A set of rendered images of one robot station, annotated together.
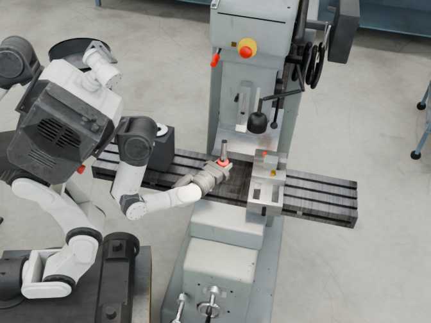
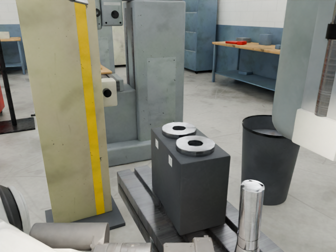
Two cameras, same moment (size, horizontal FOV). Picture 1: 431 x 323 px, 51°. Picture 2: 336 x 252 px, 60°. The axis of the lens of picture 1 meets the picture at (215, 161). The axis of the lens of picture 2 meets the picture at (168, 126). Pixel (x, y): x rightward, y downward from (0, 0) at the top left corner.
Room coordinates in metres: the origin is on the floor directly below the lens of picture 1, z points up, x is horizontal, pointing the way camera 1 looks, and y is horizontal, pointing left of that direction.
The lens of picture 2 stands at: (1.18, -0.20, 1.44)
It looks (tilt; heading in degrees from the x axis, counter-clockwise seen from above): 21 degrees down; 56
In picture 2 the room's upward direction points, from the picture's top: straight up
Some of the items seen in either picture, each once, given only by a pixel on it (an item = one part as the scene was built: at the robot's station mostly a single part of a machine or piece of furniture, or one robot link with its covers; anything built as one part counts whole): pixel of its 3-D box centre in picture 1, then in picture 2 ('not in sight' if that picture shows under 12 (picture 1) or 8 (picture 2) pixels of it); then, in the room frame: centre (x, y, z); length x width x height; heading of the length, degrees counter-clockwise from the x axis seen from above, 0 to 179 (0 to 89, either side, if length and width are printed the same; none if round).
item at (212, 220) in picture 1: (235, 196); not in sight; (1.51, -0.11, 0.83); 0.50 x 0.35 x 0.12; 171
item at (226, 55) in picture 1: (256, 32); not in sight; (1.56, -0.12, 1.68); 0.34 x 0.24 x 0.10; 171
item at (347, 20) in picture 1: (344, 29); not in sight; (1.76, -0.49, 1.62); 0.20 x 0.09 x 0.21; 171
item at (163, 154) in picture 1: (148, 143); (185, 171); (1.58, 0.32, 1.07); 0.22 x 0.12 x 0.20; 75
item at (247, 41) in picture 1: (247, 47); not in sight; (1.29, -0.07, 1.76); 0.06 x 0.02 x 0.06; 81
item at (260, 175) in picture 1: (268, 176); not in sight; (1.44, -0.24, 1.06); 0.15 x 0.06 x 0.04; 84
